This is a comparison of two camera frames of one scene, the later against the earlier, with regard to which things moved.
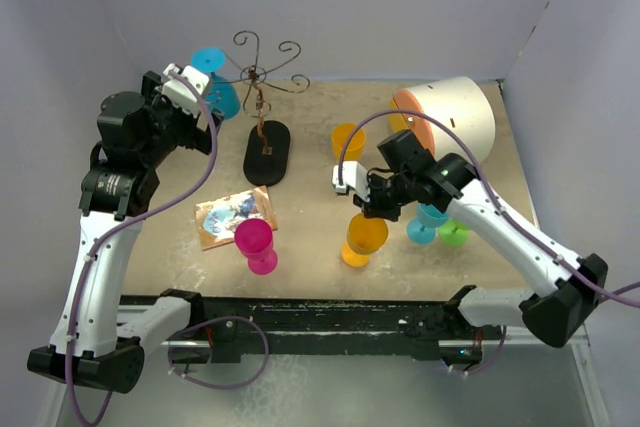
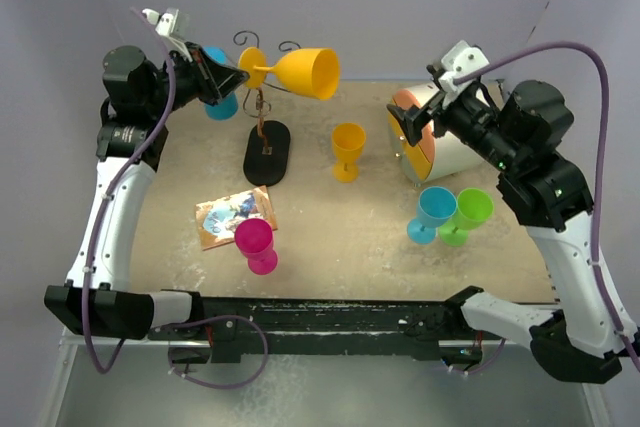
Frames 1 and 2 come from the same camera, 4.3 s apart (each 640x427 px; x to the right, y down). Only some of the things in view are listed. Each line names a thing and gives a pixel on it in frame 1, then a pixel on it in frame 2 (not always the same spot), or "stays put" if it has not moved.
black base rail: (222, 329) stays put
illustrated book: (217, 220) stays put
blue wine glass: (422, 230) stays put
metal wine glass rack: (267, 146) stays put
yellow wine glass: (340, 134) stays put
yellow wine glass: (365, 237) to (310, 72)
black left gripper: (195, 137) to (214, 80)
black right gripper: (373, 207) to (410, 118)
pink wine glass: (254, 240) stays put
